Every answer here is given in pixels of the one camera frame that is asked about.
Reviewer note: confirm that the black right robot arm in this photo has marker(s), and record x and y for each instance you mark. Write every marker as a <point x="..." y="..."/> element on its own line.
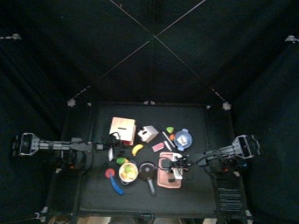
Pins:
<point x="230" y="150"/>

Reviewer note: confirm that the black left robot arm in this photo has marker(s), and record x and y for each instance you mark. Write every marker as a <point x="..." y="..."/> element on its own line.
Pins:
<point x="58" y="145"/>

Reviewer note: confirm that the pink sushi piece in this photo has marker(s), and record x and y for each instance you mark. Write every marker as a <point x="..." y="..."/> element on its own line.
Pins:
<point x="158" y="147"/>

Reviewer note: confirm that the white toy piece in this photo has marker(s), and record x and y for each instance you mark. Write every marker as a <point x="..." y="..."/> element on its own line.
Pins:
<point x="182" y="140"/>

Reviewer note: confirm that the orange toy food piece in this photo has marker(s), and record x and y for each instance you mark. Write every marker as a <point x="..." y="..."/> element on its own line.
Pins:
<point x="171" y="136"/>

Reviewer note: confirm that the green toy vegetable piece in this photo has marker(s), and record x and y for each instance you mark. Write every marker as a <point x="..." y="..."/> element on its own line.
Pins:
<point x="170" y="129"/>

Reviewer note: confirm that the green toy fruit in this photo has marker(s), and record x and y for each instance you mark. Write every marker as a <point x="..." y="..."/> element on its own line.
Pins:
<point x="122" y="160"/>

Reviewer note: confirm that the wooden toy box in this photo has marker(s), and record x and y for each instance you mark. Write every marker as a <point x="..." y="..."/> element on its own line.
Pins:
<point x="123" y="129"/>

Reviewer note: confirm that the silver toy spoon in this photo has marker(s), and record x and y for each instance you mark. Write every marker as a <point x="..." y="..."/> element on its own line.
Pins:
<point x="110" y="154"/>

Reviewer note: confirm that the yellow toy banana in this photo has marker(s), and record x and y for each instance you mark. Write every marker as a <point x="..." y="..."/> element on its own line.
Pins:
<point x="136" y="149"/>

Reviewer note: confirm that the pink cutting board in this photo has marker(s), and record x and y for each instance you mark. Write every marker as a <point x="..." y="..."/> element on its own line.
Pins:
<point x="168" y="180"/>

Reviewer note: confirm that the black toy frying pan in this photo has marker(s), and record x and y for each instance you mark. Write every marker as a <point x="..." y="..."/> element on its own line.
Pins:
<point x="147" y="171"/>

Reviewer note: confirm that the silver pot with yellow food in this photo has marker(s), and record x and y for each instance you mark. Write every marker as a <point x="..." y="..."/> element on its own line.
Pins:
<point x="128" y="172"/>

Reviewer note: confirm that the white toy toaster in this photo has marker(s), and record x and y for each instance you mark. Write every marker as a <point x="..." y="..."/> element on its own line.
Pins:
<point x="147" y="133"/>

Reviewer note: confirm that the toy knife white blade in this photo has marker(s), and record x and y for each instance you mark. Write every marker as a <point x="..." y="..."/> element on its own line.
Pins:
<point x="167" y="138"/>

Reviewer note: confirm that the blue spatula red head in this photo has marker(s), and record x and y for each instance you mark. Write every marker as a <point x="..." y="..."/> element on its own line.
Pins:
<point x="114" y="180"/>

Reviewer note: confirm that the grey frame corner bracket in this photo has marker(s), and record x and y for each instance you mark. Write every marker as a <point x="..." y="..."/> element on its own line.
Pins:
<point x="71" y="102"/>
<point x="15" y="37"/>
<point x="226" y="106"/>
<point x="291" y="38"/>

